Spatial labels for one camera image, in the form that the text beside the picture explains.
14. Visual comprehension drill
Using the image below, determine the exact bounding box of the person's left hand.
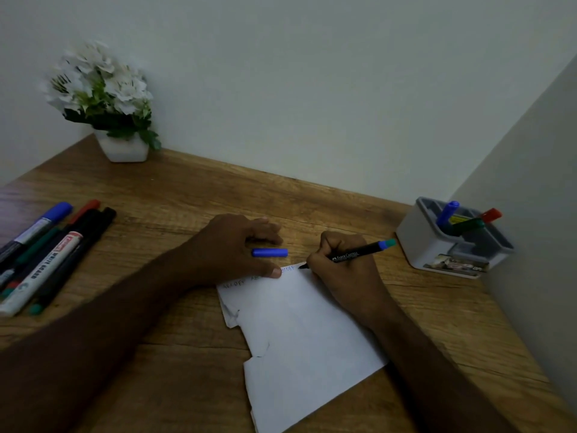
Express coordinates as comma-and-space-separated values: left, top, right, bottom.
180, 214, 284, 290

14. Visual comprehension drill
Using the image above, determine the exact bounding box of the person's right hand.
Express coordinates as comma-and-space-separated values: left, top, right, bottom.
306, 230, 398, 330

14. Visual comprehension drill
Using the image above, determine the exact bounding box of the black pen with blue end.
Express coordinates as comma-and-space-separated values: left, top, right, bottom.
298, 239, 398, 270

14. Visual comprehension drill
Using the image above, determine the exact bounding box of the white torn paper sheet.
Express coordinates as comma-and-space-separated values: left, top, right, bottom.
216, 262, 389, 433

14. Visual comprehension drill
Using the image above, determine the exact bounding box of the person's left forearm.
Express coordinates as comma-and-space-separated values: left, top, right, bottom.
0, 245, 203, 433

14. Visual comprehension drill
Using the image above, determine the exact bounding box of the person's right forearm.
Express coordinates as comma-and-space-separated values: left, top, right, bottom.
364, 306, 520, 433

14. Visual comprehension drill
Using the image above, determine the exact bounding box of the white grey desk organizer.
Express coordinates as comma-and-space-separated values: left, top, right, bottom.
395, 196, 516, 280

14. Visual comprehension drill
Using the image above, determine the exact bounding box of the dark green marker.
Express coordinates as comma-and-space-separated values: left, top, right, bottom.
444, 218, 486, 238

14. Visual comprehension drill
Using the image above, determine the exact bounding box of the black pen with green end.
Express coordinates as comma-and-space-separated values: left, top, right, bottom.
28, 207, 118, 317

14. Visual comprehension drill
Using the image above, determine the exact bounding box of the red capped black pen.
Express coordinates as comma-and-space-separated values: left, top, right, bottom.
5, 199, 102, 290

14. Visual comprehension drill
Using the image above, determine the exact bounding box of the white marker with red cap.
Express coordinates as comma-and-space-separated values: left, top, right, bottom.
0, 231, 85, 318

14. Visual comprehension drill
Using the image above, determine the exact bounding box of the teal green pen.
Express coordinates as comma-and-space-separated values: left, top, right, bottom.
0, 225, 64, 300

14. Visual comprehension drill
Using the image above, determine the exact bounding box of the blue capped white marker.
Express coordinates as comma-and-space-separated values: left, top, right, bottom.
0, 201, 74, 267

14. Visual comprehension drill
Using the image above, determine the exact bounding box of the white flower plant in pot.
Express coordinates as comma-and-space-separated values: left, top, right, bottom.
41, 40, 162, 164

